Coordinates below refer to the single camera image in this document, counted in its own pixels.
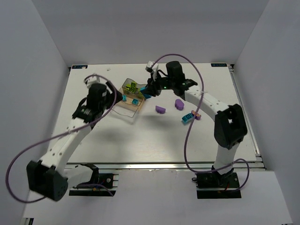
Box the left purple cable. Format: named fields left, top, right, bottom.
left=6, top=75, right=117, bottom=203

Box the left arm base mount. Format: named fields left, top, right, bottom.
left=64, top=163, right=119, bottom=197

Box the blue printed lego brick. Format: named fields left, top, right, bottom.
left=182, top=113, right=194, bottom=124

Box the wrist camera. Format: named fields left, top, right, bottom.
left=145, top=61, right=159, bottom=81
left=83, top=74, right=100, bottom=89

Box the purple orange lego piece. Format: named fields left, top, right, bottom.
left=191, top=110, right=202, bottom=120

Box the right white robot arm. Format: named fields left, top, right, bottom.
left=141, top=61, right=248, bottom=176

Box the clear translucent container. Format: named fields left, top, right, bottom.
left=110, top=104, right=139, bottom=124

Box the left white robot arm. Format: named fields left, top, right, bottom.
left=26, top=82, right=122, bottom=202

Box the left corner label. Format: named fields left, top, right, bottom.
left=71, top=65, right=88, bottom=69

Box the purple arched lego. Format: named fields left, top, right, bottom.
left=155, top=105, right=166, bottom=114

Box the blue square lego brick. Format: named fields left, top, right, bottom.
left=132, top=99, right=139, bottom=105

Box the corner label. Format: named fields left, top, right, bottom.
left=71, top=65, right=88, bottom=69
left=210, top=63, right=227, bottom=67

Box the grey translucent container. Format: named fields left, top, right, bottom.
left=121, top=78, right=151, bottom=100

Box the right corner label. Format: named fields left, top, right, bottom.
left=210, top=63, right=227, bottom=67

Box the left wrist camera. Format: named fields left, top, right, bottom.
left=83, top=74, right=100, bottom=89

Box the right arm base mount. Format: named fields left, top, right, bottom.
left=192, top=172, right=241, bottom=199

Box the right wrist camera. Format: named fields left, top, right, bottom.
left=145, top=61, right=159, bottom=81

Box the purple rounded lego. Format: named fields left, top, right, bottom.
left=174, top=99, right=184, bottom=111

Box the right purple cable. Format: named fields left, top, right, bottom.
left=153, top=54, right=250, bottom=191

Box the aluminium table rail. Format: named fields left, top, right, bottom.
left=65, top=161, right=265, bottom=170

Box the purple cable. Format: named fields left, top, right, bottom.
left=6, top=75, right=117, bottom=203
left=153, top=54, right=250, bottom=191

